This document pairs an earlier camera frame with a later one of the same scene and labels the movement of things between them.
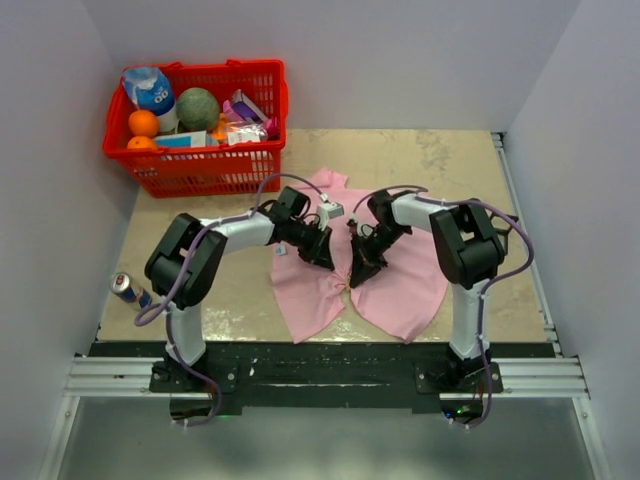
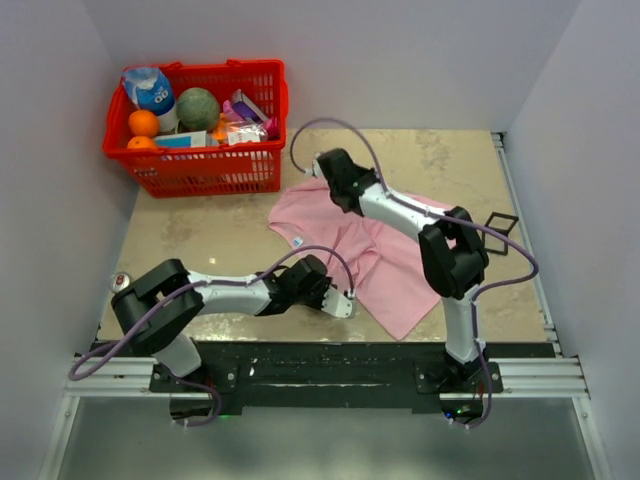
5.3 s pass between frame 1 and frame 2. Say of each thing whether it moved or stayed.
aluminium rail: stayed
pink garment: moved
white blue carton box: stayed
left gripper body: moved
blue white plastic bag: stayed
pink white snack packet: stayed
